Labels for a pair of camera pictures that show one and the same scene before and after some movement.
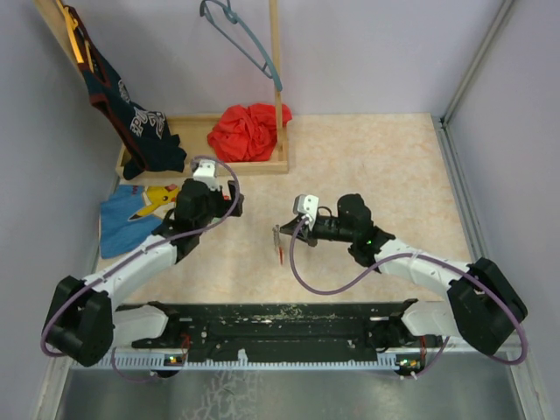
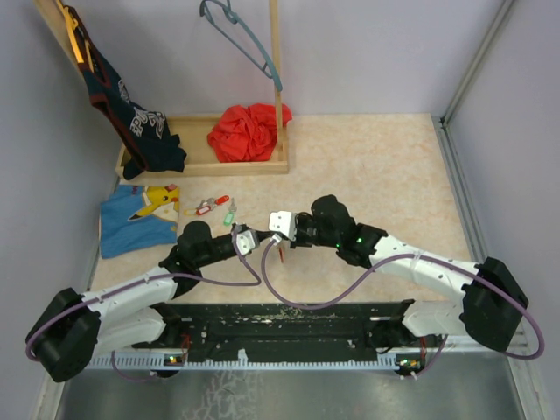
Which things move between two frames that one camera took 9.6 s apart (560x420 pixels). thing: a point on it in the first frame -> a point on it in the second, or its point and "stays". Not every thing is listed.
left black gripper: x=225 y=205 -> x=263 y=234
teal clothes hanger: x=268 y=69 stays
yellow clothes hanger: x=71 y=24 stays
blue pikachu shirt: x=129 y=217 stays
